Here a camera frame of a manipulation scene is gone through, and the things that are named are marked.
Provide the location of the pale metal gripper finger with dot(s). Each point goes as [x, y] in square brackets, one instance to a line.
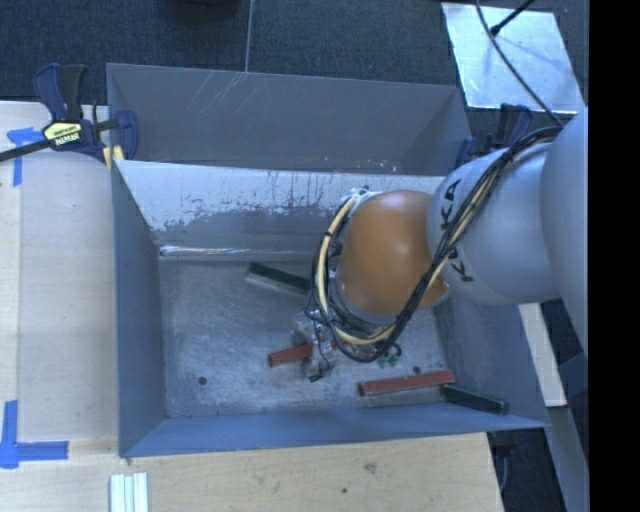
[303, 330]
[311, 367]

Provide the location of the short red-brown block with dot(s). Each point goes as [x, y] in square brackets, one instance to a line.
[287, 355]

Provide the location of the dark green flat block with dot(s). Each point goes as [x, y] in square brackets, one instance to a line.
[475, 399]
[280, 278]

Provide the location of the grey metal bin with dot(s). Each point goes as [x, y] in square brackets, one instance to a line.
[225, 330]

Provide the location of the long red-brown flat block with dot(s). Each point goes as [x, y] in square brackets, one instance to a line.
[405, 383]

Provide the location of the pale wood board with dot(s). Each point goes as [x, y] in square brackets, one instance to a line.
[65, 300]

